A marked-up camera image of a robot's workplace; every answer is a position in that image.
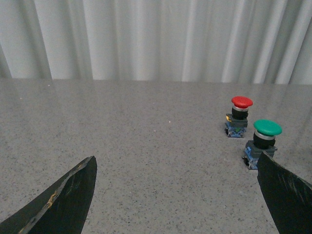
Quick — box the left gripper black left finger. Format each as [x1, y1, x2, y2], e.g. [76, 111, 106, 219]
[0, 156, 97, 234]

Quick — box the red mushroom push button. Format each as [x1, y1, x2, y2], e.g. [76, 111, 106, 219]
[225, 96, 253, 138]

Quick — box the green mushroom push button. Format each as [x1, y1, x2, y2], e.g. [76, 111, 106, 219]
[242, 119, 282, 170]

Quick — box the white pleated curtain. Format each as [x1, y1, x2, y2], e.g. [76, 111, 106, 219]
[0, 0, 312, 84]

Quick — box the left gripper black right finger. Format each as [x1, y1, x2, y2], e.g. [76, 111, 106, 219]
[257, 151, 312, 234]

